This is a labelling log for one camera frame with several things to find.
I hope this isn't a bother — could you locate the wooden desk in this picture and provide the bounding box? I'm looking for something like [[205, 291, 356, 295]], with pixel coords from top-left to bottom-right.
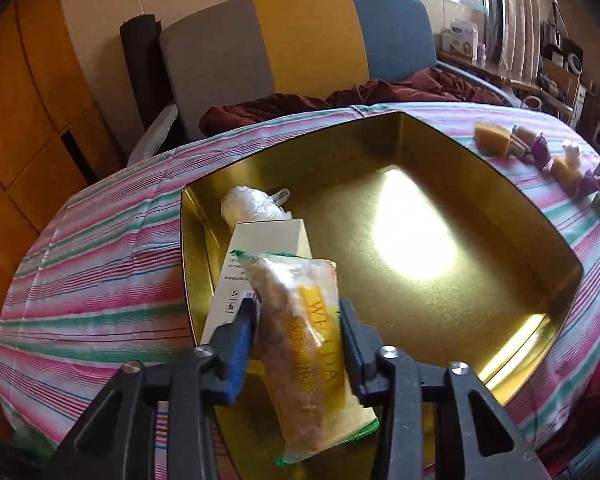
[[437, 50, 581, 111]]

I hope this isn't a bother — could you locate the striped pink green cloth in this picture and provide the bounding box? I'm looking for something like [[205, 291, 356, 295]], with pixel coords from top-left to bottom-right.
[[0, 102, 600, 480]]

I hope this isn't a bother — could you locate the wooden wardrobe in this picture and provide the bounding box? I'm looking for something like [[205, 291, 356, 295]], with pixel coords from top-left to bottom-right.
[[0, 0, 126, 441]]

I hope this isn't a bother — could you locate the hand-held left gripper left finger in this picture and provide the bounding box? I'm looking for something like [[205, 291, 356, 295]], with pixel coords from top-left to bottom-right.
[[45, 296, 261, 480]]

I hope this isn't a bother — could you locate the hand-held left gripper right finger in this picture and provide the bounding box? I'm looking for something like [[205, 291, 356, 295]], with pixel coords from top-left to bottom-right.
[[337, 299, 553, 480]]

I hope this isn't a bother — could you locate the pink patterned curtain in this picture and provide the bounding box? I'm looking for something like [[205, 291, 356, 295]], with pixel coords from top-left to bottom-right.
[[485, 0, 543, 81]]

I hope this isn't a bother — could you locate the maroon cloth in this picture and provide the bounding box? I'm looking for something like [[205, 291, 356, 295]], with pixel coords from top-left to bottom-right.
[[200, 67, 506, 136]]

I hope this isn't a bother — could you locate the clear yellow snack packet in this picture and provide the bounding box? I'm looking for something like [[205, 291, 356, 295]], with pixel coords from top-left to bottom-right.
[[230, 250, 381, 465]]

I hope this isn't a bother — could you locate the white cardboard box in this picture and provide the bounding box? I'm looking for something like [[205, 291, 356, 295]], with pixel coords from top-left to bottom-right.
[[200, 217, 313, 376]]

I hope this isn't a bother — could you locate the crumpled clear plastic bag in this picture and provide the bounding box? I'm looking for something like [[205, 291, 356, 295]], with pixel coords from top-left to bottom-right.
[[220, 186, 293, 223]]

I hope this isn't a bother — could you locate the gold tin tray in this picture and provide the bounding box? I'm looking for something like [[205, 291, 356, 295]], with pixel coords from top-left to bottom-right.
[[180, 111, 585, 480]]

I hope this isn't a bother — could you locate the white printed carton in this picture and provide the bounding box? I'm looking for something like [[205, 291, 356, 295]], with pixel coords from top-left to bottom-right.
[[442, 19, 481, 58]]

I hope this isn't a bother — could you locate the purple packet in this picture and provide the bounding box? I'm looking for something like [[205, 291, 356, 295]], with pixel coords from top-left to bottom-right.
[[577, 169, 600, 197], [530, 132, 551, 165]]

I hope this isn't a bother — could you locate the black rolled mat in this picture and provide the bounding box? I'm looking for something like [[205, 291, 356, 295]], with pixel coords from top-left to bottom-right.
[[120, 14, 163, 141]]

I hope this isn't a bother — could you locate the grey yellow blue chair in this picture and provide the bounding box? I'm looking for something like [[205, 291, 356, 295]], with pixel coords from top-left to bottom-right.
[[159, 0, 511, 146]]

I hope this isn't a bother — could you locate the yellow sponge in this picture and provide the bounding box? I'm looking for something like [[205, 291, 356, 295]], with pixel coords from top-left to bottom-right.
[[550, 157, 583, 193], [473, 121, 512, 155]]

